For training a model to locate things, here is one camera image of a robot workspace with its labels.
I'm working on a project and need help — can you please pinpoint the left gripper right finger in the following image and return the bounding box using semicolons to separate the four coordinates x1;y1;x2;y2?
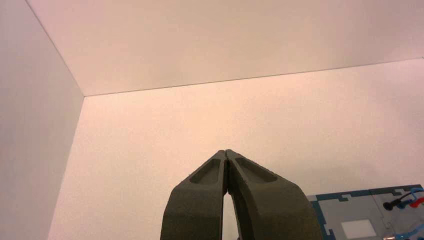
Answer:
226;149;324;240

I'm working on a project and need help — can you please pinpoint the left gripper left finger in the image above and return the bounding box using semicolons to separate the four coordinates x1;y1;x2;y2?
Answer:
160;149;229;240

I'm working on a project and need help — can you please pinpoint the blue grey puzzle task board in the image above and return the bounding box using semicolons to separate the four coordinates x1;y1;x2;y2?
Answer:
306;184;424;240

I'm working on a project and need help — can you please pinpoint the black banana plug cable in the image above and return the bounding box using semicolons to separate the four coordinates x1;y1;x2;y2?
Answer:
383;191;416;212

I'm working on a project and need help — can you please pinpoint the blue cable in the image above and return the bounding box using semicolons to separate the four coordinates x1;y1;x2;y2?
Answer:
384;227;424;240
396;187;424;209

